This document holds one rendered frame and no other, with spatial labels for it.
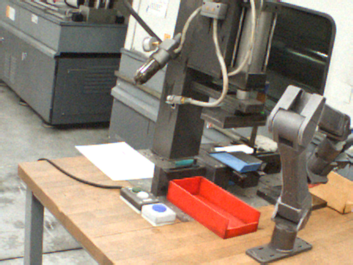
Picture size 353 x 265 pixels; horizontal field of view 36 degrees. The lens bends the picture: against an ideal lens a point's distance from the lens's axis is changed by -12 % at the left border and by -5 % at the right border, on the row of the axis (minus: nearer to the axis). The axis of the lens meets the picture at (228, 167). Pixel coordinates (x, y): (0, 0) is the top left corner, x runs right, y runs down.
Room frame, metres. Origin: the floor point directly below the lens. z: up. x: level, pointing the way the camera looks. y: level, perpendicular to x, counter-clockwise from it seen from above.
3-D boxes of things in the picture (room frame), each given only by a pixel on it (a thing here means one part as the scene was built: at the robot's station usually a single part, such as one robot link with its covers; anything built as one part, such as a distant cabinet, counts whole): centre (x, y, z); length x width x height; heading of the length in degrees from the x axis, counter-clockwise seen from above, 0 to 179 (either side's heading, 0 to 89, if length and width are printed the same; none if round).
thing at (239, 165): (1.68, -0.01, 1.00); 0.15 x 0.07 x 0.03; 46
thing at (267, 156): (1.87, -0.10, 0.95); 0.15 x 0.03 x 0.10; 136
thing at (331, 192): (1.79, -0.34, 0.93); 0.25 x 0.13 x 0.08; 46
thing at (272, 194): (1.69, -0.22, 0.91); 0.17 x 0.16 x 0.02; 136
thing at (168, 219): (1.37, 0.16, 0.90); 0.07 x 0.07 x 0.06; 46
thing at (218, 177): (1.72, 0.00, 0.94); 0.20 x 0.10 x 0.07; 136
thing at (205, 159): (1.72, 0.00, 0.98); 0.20 x 0.10 x 0.01; 136
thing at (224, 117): (1.76, 0.06, 1.22); 0.26 x 0.18 x 0.30; 46
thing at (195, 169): (1.59, 0.13, 0.95); 0.15 x 0.03 x 0.10; 136
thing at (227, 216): (1.46, 0.02, 0.93); 0.25 x 0.12 x 0.06; 46
